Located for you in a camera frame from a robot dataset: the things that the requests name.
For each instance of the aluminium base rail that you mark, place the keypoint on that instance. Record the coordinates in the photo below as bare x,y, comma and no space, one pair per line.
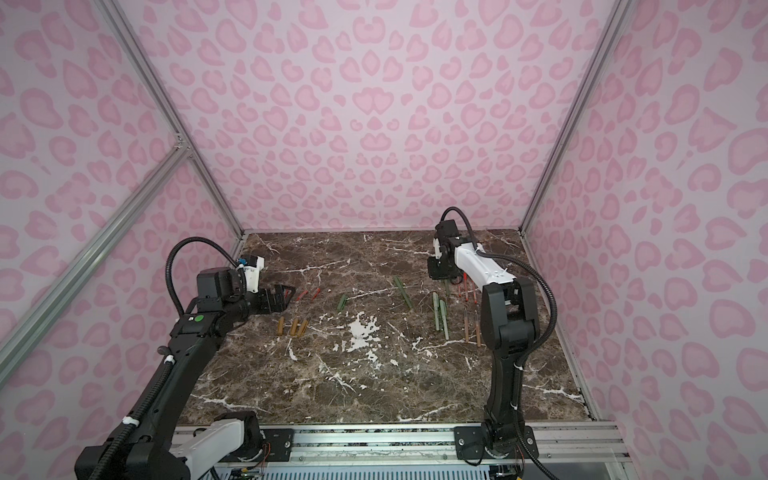
566,450

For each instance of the dark green pen long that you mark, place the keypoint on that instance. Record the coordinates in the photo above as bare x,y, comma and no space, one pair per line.
403,292

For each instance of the light green pen right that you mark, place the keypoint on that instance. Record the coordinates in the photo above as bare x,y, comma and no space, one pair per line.
442,318

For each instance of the light green pen left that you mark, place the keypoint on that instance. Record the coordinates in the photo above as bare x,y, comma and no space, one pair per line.
436,308

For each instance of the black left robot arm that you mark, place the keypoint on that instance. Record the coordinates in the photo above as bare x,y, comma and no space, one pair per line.
140,447

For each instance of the light green pen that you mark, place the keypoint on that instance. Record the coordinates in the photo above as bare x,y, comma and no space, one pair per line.
436,308
442,318

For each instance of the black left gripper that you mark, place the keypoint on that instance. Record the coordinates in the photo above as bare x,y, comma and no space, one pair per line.
279,303

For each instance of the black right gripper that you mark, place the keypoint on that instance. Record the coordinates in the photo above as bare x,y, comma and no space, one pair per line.
435,274

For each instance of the aluminium frame diagonal left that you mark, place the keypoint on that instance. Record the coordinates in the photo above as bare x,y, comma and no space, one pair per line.
39,319

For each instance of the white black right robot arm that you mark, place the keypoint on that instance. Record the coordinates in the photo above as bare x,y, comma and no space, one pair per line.
509,327

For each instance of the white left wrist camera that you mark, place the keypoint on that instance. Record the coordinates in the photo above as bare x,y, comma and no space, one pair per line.
250,267

